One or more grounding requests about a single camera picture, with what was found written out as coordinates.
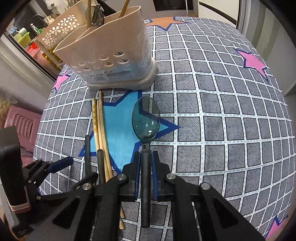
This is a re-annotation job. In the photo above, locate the wooden chopstick patterned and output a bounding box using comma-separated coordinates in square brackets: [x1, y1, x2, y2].
[98, 90, 127, 230]

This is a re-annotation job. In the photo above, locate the wooden chopstick blue tip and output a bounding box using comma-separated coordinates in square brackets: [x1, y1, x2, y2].
[91, 97, 110, 182]

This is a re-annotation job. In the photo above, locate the pink plastic stool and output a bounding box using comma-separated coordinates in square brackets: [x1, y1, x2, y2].
[3, 105, 42, 153]

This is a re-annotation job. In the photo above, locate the bag of soybeans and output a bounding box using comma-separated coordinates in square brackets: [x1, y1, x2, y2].
[0, 94, 13, 125]

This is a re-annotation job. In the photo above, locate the grey checkered tablecloth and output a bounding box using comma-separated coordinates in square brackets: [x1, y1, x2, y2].
[34, 17, 295, 240]

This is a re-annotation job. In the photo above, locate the red plastic basket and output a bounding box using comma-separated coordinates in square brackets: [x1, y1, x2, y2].
[26, 43, 40, 58]

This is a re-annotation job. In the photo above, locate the beige utensil holder caddy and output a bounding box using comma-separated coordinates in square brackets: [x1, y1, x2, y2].
[54, 6, 157, 90]

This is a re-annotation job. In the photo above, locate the green plastic basket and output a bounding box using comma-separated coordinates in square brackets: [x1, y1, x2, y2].
[14, 32, 31, 48]

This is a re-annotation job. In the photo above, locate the beige perforated storage rack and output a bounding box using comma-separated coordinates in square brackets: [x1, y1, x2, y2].
[34, 1, 87, 69]

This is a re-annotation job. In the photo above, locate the built-in black oven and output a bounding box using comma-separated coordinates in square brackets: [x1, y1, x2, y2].
[153, 0, 193, 11]

